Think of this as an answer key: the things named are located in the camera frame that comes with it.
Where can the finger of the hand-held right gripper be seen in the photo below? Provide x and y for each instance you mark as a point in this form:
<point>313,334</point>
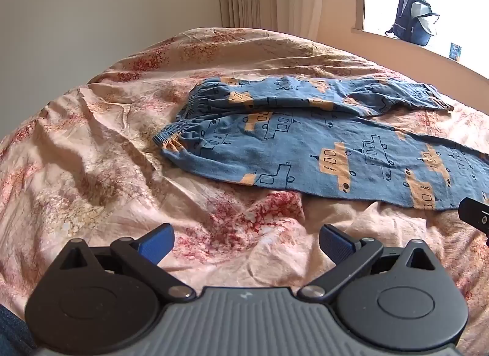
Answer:
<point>475,213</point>

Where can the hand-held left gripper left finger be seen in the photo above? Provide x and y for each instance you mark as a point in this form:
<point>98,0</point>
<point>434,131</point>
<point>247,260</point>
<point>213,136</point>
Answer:
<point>157,242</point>

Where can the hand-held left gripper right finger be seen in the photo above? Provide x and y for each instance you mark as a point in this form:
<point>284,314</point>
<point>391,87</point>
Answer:
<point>336,246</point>

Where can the blue patterned pants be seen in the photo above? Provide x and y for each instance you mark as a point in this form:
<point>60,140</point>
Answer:
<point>305,138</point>

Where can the floral pink bed sheet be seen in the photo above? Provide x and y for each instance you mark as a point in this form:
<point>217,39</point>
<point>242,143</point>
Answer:
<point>95,172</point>

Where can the small blue box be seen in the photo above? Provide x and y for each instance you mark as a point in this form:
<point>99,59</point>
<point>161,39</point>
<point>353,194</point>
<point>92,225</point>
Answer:
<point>455,51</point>

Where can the dark blue denim cloth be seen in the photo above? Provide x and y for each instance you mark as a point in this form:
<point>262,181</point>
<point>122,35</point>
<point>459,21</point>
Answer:
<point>13,333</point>

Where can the dark blue backpack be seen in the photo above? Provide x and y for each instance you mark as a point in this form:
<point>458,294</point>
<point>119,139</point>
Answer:
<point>412,19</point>

